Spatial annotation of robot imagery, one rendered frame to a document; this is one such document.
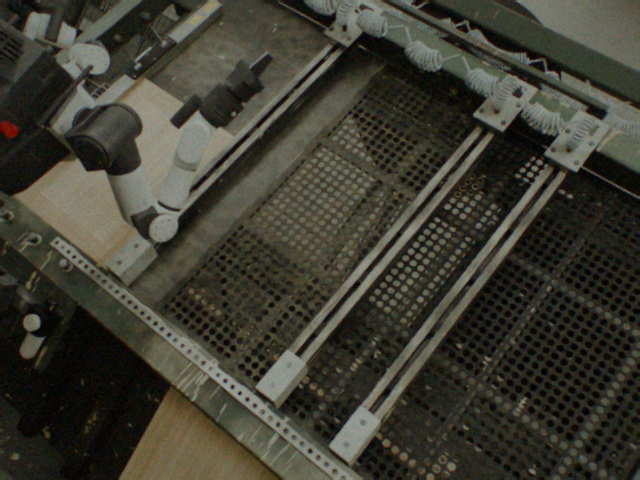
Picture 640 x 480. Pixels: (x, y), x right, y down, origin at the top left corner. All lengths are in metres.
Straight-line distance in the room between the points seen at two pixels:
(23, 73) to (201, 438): 1.12
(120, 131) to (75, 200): 0.62
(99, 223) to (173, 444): 0.69
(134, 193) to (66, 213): 0.51
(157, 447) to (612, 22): 5.63
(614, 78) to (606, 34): 4.23
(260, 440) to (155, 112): 1.12
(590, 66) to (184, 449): 1.84
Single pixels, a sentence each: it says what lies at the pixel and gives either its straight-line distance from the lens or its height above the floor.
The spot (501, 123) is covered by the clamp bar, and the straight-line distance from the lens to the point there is 2.10.
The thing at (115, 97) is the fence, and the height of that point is 1.27.
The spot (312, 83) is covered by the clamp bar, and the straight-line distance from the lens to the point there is 2.24.
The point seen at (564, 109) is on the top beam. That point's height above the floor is 1.92.
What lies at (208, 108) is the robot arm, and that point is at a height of 1.46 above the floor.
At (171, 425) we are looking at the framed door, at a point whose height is 0.56.
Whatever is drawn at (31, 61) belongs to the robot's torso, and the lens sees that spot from 1.64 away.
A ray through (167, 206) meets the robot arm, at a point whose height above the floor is 1.18.
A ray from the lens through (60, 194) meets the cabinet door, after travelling 2.26.
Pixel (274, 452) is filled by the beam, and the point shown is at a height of 0.84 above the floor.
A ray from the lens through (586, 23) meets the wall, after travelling 6.89.
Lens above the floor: 1.66
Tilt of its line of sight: 12 degrees down
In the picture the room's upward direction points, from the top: 30 degrees clockwise
